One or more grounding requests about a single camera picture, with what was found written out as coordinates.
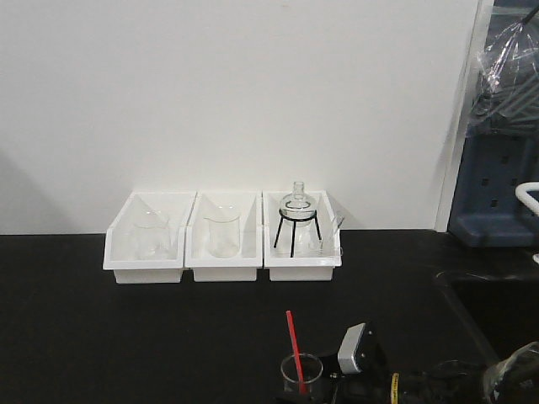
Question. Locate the white bin right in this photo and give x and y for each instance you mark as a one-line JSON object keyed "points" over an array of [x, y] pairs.
{"points": [[313, 260]]}

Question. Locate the white bin left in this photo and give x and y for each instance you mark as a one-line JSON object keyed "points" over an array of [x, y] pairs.
{"points": [[119, 257]]}

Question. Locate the glass beaker in bin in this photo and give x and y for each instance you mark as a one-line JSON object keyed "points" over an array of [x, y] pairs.
{"points": [[224, 231], [150, 235]]}

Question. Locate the glass beaker in left bin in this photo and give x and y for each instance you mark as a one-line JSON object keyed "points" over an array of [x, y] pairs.
{"points": [[150, 235]]}

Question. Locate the round glass flask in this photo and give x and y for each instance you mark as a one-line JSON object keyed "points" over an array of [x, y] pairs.
{"points": [[298, 205]]}

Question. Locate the white bin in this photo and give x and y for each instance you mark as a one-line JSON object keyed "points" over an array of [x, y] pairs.
{"points": [[313, 260], [244, 266], [119, 257]]}

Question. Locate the glass beaker in middle bin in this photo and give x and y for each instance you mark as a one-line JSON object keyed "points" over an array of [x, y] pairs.
{"points": [[224, 231]]}

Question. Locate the blue pegboard drying rack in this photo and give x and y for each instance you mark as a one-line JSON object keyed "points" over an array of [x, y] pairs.
{"points": [[485, 211]]}

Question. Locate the clear glass beaker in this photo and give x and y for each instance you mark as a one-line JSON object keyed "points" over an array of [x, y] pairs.
{"points": [[312, 371]]}

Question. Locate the black sink basin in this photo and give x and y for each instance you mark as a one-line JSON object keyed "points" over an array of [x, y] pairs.
{"points": [[499, 311]]}

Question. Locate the black wire tripod stand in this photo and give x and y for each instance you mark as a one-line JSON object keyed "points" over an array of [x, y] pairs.
{"points": [[295, 229]]}

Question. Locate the red stirring rod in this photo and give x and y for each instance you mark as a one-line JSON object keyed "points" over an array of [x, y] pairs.
{"points": [[296, 352]]}

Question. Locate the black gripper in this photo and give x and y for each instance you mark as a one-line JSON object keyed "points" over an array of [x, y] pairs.
{"points": [[376, 383]]}

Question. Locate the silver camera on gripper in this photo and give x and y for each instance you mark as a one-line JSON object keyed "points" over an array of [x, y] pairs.
{"points": [[347, 354]]}

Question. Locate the white bin middle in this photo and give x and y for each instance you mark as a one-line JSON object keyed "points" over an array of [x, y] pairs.
{"points": [[244, 266]]}

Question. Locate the clear plastic bag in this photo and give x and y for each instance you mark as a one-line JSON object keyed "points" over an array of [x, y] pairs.
{"points": [[506, 99]]}

